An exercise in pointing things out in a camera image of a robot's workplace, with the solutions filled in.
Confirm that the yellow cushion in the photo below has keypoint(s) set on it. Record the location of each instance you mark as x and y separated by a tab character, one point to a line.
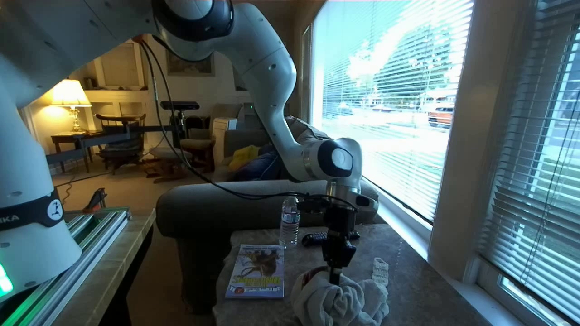
241	156

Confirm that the clear plastic water bottle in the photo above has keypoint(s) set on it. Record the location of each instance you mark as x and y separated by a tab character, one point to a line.
288	223

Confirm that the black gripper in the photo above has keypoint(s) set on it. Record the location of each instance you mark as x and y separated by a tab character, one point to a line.
337	249

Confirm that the lit table lamp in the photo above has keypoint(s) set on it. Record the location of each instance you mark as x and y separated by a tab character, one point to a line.
67	98

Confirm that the black camera on stand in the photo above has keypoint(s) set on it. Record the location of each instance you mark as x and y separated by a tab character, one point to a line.
175	116

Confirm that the grey fabric sofa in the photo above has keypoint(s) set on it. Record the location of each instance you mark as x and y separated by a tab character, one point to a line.
201	218

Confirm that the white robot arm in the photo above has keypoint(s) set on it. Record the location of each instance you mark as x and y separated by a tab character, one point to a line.
43	40

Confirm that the dark blue cushion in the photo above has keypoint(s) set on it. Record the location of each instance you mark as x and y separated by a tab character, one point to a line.
262	167

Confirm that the dark wooden side table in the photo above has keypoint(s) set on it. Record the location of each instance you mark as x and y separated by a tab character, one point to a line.
74	145

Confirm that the white window blind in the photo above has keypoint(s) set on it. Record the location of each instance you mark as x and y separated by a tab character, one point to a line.
386	75

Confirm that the black remote control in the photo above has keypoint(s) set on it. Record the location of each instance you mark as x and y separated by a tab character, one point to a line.
317	238

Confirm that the white red tea towel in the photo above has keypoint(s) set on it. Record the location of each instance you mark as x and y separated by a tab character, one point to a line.
348	303

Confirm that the colourful magazine book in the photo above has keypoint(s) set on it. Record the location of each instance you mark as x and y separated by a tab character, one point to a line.
257	272

